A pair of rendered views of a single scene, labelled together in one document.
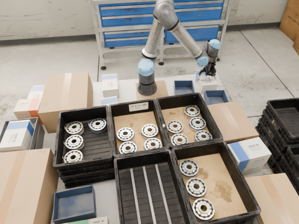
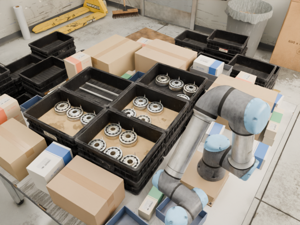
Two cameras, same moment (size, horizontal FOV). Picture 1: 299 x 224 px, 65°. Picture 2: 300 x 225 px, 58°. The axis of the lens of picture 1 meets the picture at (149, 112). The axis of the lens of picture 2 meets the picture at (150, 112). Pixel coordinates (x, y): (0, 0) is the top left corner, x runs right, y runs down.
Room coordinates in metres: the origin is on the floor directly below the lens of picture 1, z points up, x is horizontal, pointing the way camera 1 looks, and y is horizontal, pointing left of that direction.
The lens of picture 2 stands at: (1.73, -0.87, 1.99)
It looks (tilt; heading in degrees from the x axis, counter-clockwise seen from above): 42 degrees down; 131
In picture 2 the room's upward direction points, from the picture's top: straight up
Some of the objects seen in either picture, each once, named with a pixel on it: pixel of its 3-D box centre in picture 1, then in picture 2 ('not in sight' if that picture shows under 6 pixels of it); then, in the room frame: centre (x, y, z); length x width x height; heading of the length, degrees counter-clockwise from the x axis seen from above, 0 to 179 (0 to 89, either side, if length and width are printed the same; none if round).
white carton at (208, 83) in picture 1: (205, 81); not in sight; (1.52, -0.46, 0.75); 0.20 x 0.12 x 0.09; 6
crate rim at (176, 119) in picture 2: (136, 126); (149, 106); (0.90, 0.08, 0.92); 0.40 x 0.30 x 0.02; 10
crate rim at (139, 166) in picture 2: (186, 118); (120, 137); (0.96, -0.22, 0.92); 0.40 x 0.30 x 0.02; 10
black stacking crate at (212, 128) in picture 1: (185, 124); (121, 143); (0.96, -0.22, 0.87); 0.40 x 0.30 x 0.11; 10
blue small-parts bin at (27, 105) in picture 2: not in sight; (39, 109); (0.20, -0.30, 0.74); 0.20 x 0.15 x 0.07; 6
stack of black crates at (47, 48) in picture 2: not in sight; (56, 58); (-0.87, 0.48, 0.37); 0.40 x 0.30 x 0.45; 96
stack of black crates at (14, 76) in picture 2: not in sight; (27, 79); (-0.83, 0.09, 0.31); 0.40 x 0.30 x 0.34; 96
